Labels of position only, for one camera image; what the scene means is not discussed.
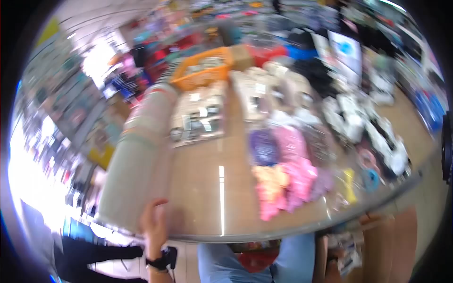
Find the person's left hand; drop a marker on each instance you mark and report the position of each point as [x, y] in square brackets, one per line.
[153, 226]

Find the person's left fingers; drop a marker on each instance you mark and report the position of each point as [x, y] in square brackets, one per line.
[142, 221]

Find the person's left thumb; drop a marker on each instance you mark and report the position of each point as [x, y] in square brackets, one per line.
[160, 203]

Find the large grey mat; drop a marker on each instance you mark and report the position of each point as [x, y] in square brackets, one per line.
[141, 155]

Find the black wrist band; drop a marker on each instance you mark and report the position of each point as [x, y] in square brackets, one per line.
[162, 261]

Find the pile of grey-white packets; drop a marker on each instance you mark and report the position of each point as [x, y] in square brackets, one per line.
[198, 115]

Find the person's body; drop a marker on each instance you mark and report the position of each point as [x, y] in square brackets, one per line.
[247, 263]

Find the red bag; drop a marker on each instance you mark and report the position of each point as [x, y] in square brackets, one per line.
[255, 259]

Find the pale orange packet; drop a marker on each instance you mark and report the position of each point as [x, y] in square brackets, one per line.
[270, 178]

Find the purple packet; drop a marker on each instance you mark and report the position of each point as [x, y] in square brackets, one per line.
[263, 146]

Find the full shop shelf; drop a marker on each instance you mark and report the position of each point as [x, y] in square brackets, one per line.
[60, 113]
[421, 85]

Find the pile of pink packets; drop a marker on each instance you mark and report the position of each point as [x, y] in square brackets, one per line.
[293, 166]

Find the orange plastic basket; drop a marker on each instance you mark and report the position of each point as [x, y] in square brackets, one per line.
[202, 70]

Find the pile of beige packets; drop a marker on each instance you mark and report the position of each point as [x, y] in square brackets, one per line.
[263, 92]

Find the small cardboard box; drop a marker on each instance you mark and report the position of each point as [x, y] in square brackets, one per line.
[242, 56]

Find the yellow packet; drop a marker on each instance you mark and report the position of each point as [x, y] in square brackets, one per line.
[348, 185]

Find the pile of black clothing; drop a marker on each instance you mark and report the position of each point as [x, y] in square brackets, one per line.
[315, 74]

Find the round blue item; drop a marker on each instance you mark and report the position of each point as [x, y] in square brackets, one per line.
[371, 178]

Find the pile of white packets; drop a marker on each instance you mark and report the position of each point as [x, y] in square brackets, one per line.
[371, 131]

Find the large brown cardboard box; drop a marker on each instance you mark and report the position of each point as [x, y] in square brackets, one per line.
[391, 244]

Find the white sign with blue print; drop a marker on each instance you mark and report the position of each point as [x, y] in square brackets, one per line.
[345, 49]

